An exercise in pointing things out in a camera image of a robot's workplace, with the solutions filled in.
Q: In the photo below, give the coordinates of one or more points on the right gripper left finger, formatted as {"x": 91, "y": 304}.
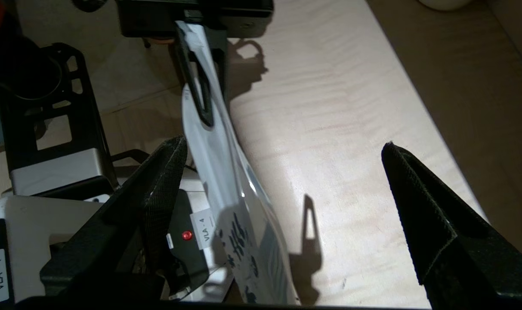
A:
{"x": 127, "y": 224}

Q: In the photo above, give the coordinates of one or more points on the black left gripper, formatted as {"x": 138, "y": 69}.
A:
{"x": 157, "y": 17}

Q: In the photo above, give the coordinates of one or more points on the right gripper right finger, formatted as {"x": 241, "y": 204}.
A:
{"x": 458, "y": 241}

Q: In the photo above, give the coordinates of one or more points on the white floral zip pouch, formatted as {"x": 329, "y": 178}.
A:
{"x": 226, "y": 172}

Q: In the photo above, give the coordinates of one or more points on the grey black robot base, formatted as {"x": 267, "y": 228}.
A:
{"x": 50, "y": 172}

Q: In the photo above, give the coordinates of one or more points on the red emergency stop button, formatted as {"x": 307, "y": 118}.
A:
{"x": 186, "y": 235}

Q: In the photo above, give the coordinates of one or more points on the beige wooden desk with hutch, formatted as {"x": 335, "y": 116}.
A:
{"x": 351, "y": 107}

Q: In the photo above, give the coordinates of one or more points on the white ribbed ceramic mug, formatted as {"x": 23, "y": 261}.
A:
{"x": 446, "y": 4}

